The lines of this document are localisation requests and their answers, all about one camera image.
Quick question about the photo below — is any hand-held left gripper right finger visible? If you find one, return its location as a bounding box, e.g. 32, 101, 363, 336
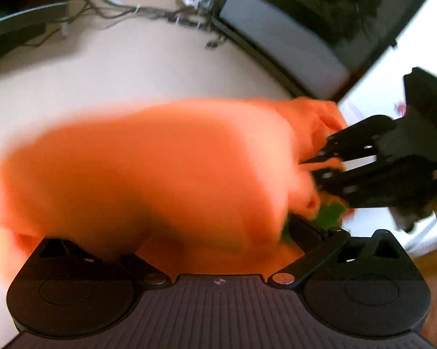
268, 214, 405, 289

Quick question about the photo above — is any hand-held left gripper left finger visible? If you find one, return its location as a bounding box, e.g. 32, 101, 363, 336
33, 237, 170, 286

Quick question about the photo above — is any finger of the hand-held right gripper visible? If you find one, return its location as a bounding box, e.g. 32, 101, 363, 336
299, 115, 399, 165
312, 158, 428, 209

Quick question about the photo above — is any orange garment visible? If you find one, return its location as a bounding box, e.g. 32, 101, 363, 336
0, 96, 355, 276

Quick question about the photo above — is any black flat screen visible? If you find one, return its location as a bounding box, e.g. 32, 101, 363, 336
211, 0, 437, 99

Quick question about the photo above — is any black curved stand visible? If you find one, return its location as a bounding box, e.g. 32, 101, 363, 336
0, 1, 69, 44

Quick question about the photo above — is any tangled cable bundle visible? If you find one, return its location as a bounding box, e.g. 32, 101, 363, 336
60, 0, 228, 50

